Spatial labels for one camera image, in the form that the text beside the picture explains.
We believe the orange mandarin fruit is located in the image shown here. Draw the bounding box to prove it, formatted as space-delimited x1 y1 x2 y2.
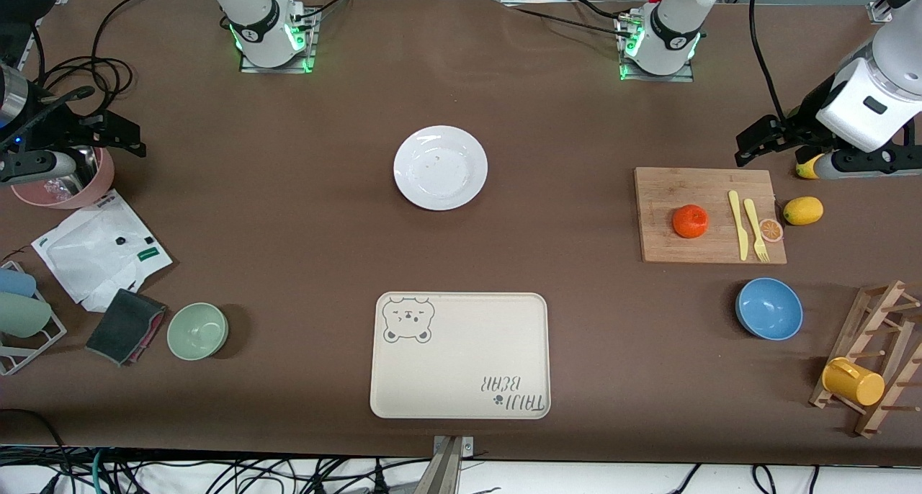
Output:
672 205 710 240

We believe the black left base cable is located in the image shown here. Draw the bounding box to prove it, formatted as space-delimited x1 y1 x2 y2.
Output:
504 1 629 35

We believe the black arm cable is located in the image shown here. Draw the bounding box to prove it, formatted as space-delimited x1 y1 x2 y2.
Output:
0 86 96 149
749 0 793 124

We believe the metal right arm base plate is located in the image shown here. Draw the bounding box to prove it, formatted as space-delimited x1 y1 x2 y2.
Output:
240 8 318 74

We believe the cream bear print tray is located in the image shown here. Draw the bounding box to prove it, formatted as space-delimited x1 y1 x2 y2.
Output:
370 292 552 420

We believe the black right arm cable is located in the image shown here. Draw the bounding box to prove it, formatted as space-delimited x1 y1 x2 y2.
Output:
0 86 96 149

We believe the pale green cup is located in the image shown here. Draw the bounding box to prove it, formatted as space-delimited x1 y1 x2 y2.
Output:
0 292 53 338

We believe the yellow plastic fork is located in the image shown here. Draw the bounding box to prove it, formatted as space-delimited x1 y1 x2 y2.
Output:
743 198 770 263

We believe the coiled black cable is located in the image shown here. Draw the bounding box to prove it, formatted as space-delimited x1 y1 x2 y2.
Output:
29 0 184 120

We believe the yellow plastic knife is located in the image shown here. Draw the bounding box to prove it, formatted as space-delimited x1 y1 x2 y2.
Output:
728 190 750 261

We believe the light blue cup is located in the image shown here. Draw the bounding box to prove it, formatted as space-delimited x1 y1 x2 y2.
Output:
0 267 37 298

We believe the white wire cup rack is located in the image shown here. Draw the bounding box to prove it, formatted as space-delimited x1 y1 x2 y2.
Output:
0 260 68 376

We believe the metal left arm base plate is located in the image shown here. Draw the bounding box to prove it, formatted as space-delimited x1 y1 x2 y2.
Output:
618 12 696 83

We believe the wooden cutting board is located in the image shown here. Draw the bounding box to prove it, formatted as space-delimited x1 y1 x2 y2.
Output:
634 167 787 264

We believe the dark grey folded cloth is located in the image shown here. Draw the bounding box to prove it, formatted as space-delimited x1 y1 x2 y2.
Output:
85 288 168 367

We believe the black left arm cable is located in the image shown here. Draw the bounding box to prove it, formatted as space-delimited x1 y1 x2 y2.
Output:
749 0 793 124

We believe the wooden peg mug rack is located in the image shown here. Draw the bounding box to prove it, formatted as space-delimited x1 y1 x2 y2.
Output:
809 279 922 439

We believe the white plastic bag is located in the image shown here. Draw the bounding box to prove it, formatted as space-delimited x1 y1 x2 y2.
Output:
31 189 174 313

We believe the blue bowl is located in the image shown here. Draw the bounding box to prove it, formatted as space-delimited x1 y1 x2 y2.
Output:
735 277 804 341

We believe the white round plate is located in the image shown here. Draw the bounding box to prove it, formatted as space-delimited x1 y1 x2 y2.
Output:
393 125 489 212

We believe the yellow mug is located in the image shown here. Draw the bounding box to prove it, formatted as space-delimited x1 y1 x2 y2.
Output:
822 357 885 407

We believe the pale green bowl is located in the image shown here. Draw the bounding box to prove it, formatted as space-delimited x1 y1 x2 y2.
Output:
166 302 230 361

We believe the pink bowl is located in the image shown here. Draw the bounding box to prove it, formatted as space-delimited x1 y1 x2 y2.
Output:
11 145 116 210

